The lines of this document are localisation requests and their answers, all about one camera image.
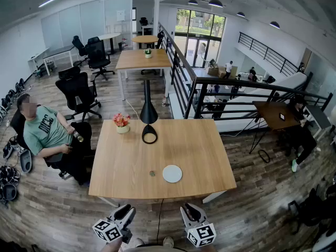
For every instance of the small white round plate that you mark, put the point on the small white round plate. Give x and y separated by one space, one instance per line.
172 174

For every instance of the person's beige shoe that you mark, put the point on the person's beige shoe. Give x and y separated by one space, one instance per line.
168 241
139 242

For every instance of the round wooden table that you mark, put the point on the round wooden table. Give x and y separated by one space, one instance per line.
144 39

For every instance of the cardboard boxes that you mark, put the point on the cardboard boxes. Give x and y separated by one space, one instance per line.
219 71

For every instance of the black phone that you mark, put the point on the black phone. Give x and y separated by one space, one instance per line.
282 116

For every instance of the grey top white bench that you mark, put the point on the grey top white bench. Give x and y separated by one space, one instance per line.
319 117

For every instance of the wooden table with white legs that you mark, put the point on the wooden table with white legs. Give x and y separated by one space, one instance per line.
141 59

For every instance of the low wheeled cart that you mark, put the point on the low wheeled cart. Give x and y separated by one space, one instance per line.
46 69

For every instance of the white flowers in small pot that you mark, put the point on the white flowers in small pot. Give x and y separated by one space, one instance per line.
148 53

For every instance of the black round stool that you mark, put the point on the black round stool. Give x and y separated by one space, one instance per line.
77 62

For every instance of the black pendant lamp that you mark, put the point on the black pendant lamp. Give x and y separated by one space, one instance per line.
192 2
240 14
274 25
215 3

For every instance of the grey desk with white legs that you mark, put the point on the grey desk with white legs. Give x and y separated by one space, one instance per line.
59 50

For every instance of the green drink bottle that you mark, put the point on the green drink bottle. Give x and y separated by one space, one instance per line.
78 137

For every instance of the white paper sheet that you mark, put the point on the white paper sheet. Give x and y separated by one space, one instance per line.
120 15

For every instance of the person's beige shirt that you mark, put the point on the person's beige shirt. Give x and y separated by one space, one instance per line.
157 249

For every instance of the pile of tangled headset gear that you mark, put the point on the pile of tangled headset gear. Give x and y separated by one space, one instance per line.
9 177

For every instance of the row of black headsets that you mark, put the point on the row of black headsets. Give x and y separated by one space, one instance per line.
11 93

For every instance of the tall black vase lamp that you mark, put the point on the tall black vase lamp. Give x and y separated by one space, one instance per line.
148 109

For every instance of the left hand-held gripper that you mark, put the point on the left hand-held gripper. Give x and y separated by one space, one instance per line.
109 232

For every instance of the glass entrance doors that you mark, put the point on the glass entrance doors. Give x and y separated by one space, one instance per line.
199 35

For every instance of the small dark wooden table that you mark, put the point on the small dark wooden table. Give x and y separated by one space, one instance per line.
270 114

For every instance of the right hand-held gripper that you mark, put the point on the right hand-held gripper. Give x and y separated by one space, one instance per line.
200 233

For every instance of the person's left forearm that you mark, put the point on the person's left forearm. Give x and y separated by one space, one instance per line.
113 247

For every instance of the black balcony railing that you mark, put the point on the black balcony railing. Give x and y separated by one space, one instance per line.
267 51

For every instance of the long ceiling strip light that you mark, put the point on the long ceiling strip light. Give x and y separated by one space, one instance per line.
52 0

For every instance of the pink flowers in cream pot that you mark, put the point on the pink flowers in cream pot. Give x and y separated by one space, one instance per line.
122 125

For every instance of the black metal railing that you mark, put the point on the black metal railing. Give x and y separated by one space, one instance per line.
200 101

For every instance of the person's right forearm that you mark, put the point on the person's right forearm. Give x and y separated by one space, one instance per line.
212 249

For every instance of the round white table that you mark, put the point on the round white table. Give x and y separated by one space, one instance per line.
109 35

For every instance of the small red-green fruit piece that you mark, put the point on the small red-green fruit piece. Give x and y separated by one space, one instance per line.
152 173

